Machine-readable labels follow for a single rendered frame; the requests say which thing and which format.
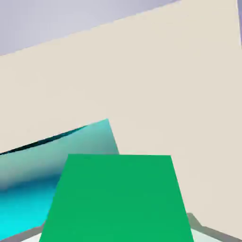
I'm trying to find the small green cube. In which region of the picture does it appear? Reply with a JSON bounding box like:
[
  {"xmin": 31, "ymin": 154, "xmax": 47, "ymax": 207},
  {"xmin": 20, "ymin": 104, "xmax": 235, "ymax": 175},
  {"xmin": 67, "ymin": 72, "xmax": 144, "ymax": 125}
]
[{"xmin": 38, "ymin": 153, "xmax": 195, "ymax": 242}]

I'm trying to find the large cyan box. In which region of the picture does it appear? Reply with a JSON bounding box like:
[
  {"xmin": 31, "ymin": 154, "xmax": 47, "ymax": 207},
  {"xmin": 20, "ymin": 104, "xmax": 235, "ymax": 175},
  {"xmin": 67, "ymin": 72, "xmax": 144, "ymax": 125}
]
[{"xmin": 0, "ymin": 118, "xmax": 120, "ymax": 241}]

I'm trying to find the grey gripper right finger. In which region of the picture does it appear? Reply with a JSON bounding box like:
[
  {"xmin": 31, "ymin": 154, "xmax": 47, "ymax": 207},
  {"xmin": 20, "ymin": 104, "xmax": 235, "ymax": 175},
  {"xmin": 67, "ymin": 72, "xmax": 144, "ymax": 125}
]
[{"xmin": 186, "ymin": 212, "xmax": 242, "ymax": 242}]

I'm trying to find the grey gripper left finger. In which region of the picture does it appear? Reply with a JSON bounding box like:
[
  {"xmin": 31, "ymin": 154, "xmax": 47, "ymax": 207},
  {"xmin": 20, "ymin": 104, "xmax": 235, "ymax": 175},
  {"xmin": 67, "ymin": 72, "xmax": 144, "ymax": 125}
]
[{"xmin": 0, "ymin": 221, "xmax": 46, "ymax": 242}]

